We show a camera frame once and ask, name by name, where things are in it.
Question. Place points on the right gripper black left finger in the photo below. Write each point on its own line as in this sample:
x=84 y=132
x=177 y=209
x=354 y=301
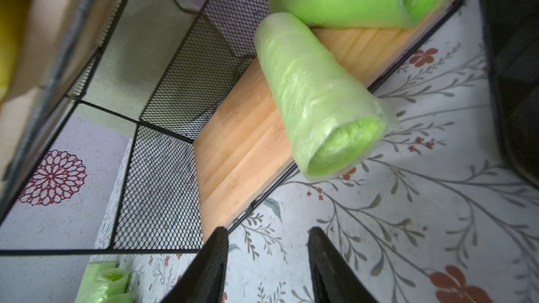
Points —
x=204 y=279

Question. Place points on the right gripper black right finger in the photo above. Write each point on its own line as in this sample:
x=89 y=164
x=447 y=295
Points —
x=332 y=279

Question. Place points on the green roll front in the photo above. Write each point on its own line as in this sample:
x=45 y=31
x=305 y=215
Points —
x=331 y=119

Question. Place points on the yellow roll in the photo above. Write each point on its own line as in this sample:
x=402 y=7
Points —
x=14 y=15

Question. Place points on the black trash bag roll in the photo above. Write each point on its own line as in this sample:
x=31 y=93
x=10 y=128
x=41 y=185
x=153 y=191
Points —
x=510 y=29

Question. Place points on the green cushion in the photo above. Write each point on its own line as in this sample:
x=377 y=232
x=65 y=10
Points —
x=153 y=67

